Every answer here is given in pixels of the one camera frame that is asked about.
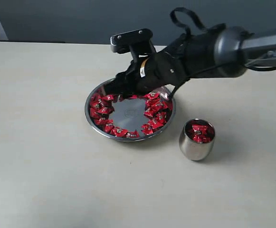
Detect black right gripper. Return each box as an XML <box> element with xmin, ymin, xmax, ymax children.
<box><xmin>104</xmin><ymin>51</ymin><xmax>190</xmax><ymax>99</ymax></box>

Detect red candies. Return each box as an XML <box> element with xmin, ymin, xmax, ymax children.
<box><xmin>187</xmin><ymin>124</ymin><xmax>215</xmax><ymax>143</ymax></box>

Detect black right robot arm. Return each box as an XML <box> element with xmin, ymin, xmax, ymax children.
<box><xmin>103</xmin><ymin>27</ymin><xmax>276</xmax><ymax>97</ymax></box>

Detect round stainless steel plate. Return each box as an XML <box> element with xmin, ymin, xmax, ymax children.
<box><xmin>85</xmin><ymin>80</ymin><xmax>176</xmax><ymax>142</ymax></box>

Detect stainless steel cup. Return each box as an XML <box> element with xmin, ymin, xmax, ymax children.
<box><xmin>179</xmin><ymin>119</ymin><xmax>216</xmax><ymax>161</ymax></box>

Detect red candy back right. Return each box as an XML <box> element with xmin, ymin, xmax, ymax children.
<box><xmin>144</xmin><ymin>92</ymin><xmax>160</xmax><ymax>100</ymax></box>

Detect red candy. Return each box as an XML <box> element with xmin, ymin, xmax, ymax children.
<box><xmin>126</xmin><ymin>131</ymin><xmax>140</xmax><ymax>138</ymax></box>
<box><xmin>148</xmin><ymin>116</ymin><xmax>167</xmax><ymax>130</ymax></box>
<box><xmin>144</xmin><ymin>92</ymin><xmax>160</xmax><ymax>100</ymax></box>
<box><xmin>141</xmin><ymin>124</ymin><xmax>153</xmax><ymax>135</ymax></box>
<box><xmin>110</xmin><ymin>127</ymin><xmax>128</xmax><ymax>138</ymax></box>
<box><xmin>89</xmin><ymin>107</ymin><xmax>104</xmax><ymax>120</ymax></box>

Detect red candy right lower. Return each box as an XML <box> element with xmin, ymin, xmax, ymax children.
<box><xmin>148</xmin><ymin>116</ymin><xmax>167</xmax><ymax>130</ymax></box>

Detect red candy front right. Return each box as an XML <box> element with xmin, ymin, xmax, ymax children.
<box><xmin>141</xmin><ymin>124</ymin><xmax>153</xmax><ymax>135</ymax></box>

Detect red candy far left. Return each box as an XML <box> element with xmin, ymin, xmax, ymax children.
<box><xmin>89</xmin><ymin>107</ymin><xmax>104</xmax><ymax>120</ymax></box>

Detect red candy front centre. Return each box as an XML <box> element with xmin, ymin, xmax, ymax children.
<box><xmin>126</xmin><ymin>131</ymin><xmax>140</xmax><ymax>138</ymax></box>

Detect red candy front left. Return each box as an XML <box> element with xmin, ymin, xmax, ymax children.
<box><xmin>110</xmin><ymin>127</ymin><xmax>128</xmax><ymax>138</ymax></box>

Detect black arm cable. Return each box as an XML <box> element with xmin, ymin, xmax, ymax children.
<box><xmin>167</xmin><ymin>7</ymin><xmax>276</xmax><ymax>100</ymax></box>

